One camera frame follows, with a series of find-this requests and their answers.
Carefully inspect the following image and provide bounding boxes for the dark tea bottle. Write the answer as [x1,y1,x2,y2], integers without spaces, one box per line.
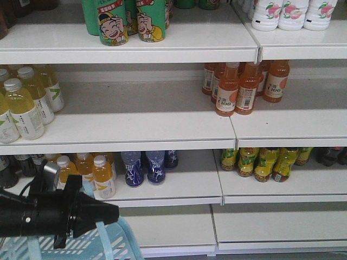
[14,154,36,177]
[30,154,46,168]
[1,155,18,189]

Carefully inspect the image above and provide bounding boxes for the plastic cola bottle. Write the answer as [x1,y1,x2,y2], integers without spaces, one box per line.
[316,147,341,166]
[337,147,347,165]

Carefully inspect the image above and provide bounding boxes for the yellow lemon tea bottle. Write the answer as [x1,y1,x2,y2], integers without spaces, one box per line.
[221,148,238,171]
[254,147,280,182]
[237,147,260,177]
[272,147,298,182]

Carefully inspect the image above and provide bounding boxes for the blue sports drink bottle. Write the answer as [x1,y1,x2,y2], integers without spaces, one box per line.
[145,151,165,184]
[164,150,178,169]
[121,151,144,187]

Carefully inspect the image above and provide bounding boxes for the orange juice bottle white label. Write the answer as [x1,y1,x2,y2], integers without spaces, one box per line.
[75,153,96,191]
[93,155,117,199]
[57,155,78,189]

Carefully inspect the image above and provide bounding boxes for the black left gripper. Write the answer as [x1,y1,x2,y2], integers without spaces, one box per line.
[29,175,119,249]

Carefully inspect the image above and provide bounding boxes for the green cartoon tea bottle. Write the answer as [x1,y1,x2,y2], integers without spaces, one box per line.
[135,0,166,42]
[94,0,128,46]

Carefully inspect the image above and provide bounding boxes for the white store shelving unit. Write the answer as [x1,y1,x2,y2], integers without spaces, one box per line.
[1,1,346,259]

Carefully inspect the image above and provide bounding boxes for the pale yellow juice bottle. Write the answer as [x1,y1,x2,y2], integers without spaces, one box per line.
[17,66,55,125]
[34,64,65,112]
[4,78,44,140]

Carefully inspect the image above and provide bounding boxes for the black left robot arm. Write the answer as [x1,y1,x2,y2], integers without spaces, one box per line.
[1,175,119,249]

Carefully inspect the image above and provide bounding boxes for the white AD milk bottle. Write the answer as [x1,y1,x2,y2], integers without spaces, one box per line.
[303,0,337,31]
[278,0,309,31]
[252,0,283,31]

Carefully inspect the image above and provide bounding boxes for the orange C100 drink bottle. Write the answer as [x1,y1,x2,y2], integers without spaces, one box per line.
[235,62,260,115]
[263,60,290,103]
[215,62,240,116]

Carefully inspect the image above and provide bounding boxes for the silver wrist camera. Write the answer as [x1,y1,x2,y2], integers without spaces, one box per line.
[29,159,60,194]

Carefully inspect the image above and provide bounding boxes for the light blue plastic basket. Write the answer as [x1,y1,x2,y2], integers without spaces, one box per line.
[1,182,143,259]

